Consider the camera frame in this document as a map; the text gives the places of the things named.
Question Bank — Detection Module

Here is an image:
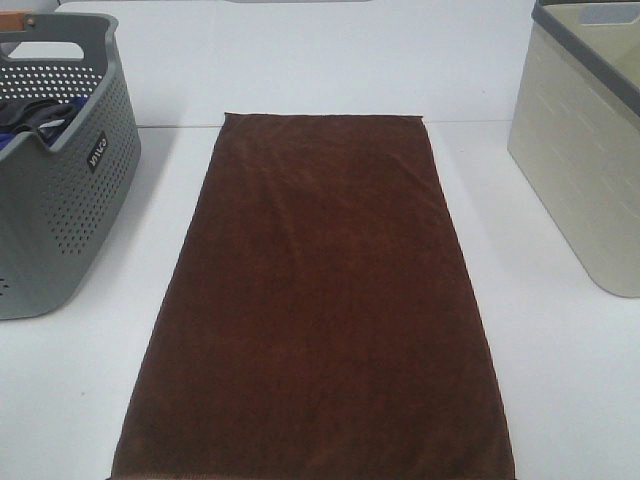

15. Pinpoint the brown towel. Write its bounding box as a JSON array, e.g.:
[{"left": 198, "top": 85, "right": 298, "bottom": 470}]
[{"left": 111, "top": 113, "right": 515, "bottom": 479}]

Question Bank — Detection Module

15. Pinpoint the grey perforated plastic basket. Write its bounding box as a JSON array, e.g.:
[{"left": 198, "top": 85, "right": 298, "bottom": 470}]
[{"left": 1, "top": 13, "right": 141, "bottom": 320}]

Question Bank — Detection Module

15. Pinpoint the blue cloth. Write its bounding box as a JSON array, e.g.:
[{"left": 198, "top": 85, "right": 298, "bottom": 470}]
[{"left": 1, "top": 97, "right": 88, "bottom": 149}]

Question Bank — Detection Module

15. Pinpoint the beige plastic bin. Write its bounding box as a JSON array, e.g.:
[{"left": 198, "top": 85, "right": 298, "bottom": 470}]
[{"left": 508, "top": 1, "right": 639, "bottom": 298}]

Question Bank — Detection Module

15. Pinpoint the grey cloth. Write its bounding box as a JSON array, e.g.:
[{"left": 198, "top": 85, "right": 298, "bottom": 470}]
[{"left": 1, "top": 98, "right": 77, "bottom": 134}]

